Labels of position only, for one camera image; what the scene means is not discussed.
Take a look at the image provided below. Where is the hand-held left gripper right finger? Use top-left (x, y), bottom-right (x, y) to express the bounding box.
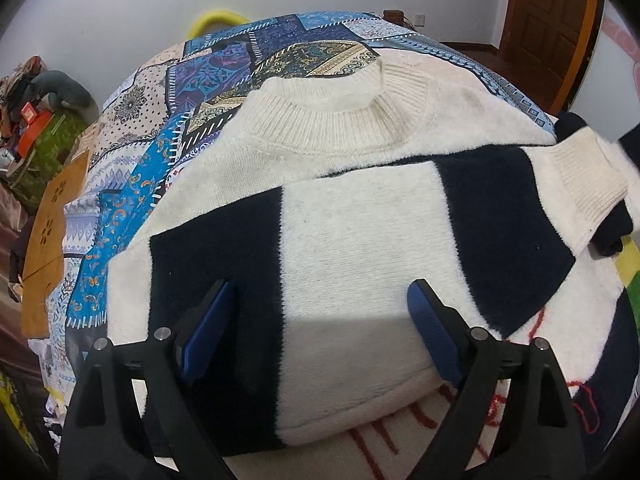
top-left (407, 279), bottom-right (589, 480)

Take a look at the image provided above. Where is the white pink printed panel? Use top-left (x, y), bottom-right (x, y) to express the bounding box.
top-left (570, 0), bottom-right (640, 142)

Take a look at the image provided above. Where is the orange box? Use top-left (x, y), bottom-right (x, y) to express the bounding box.
top-left (17, 102), bottom-right (53, 161)

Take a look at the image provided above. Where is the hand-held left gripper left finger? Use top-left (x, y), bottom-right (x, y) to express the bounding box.
top-left (59, 280), bottom-right (238, 480)

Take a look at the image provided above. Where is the blue patchwork bedspread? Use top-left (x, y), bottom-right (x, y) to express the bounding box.
top-left (30, 10), bottom-right (558, 411)

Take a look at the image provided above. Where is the green patterned storage box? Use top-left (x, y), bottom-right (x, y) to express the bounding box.
top-left (10, 109), bottom-right (96, 211)

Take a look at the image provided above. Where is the wooden lap desk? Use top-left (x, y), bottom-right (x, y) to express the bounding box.
top-left (22, 160), bottom-right (91, 338)

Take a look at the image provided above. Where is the pile of clothes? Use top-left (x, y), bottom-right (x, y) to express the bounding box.
top-left (0, 55), bottom-right (46, 111)

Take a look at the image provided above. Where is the brown wooden door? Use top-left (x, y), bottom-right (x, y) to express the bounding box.
top-left (500, 0), bottom-right (607, 116)

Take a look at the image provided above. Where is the yellow foam tube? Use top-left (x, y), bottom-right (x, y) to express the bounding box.
top-left (186, 7), bottom-right (248, 38)

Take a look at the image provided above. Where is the cream and navy knit sweater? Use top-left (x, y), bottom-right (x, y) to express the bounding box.
top-left (107, 52), bottom-right (640, 480)

